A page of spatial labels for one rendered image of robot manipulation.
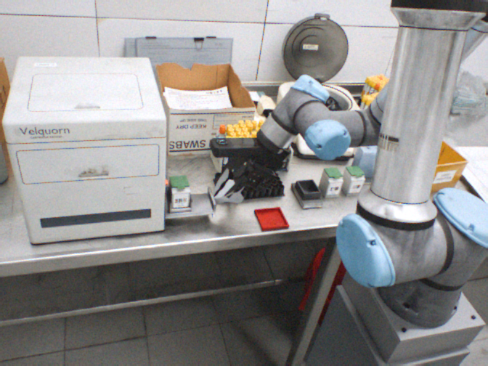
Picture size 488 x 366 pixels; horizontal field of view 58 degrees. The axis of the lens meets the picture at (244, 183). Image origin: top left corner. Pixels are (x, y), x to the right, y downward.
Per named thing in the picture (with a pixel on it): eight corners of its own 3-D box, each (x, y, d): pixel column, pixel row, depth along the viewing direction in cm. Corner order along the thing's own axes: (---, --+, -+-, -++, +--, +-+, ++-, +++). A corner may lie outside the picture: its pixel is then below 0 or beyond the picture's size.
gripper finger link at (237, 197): (232, 218, 106) (255, 191, 102) (212, 211, 102) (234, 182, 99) (229, 210, 108) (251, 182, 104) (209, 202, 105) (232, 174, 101)
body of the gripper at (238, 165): (261, 195, 103) (294, 157, 98) (232, 183, 98) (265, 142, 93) (252, 175, 108) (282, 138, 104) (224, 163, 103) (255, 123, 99)
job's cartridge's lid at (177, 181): (172, 191, 96) (172, 189, 96) (169, 177, 100) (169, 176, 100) (190, 189, 98) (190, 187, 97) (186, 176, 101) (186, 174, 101)
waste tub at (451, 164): (418, 195, 124) (432, 166, 118) (391, 167, 134) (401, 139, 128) (454, 189, 129) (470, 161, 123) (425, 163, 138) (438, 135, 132)
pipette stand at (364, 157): (354, 184, 124) (365, 155, 118) (346, 169, 130) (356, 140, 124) (387, 184, 126) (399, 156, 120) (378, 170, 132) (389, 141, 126)
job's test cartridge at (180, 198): (171, 212, 100) (172, 190, 96) (168, 198, 104) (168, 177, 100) (189, 210, 101) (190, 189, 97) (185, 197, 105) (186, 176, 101)
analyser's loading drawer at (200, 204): (124, 226, 98) (123, 208, 94) (122, 206, 102) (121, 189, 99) (215, 217, 104) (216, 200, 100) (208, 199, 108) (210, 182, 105)
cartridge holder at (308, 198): (303, 209, 113) (306, 198, 111) (290, 186, 120) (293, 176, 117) (322, 207, 115) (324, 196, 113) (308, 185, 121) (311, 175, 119)
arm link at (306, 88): (314, 86, 86) (296, 66, 92) (279, 128, 91) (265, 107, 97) (339, 102, 91) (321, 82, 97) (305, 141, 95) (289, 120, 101)
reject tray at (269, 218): (262, 230, 105) (263, 228, 104) (253, 211, 110) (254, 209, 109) (288, 227, 107) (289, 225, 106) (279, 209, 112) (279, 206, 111)
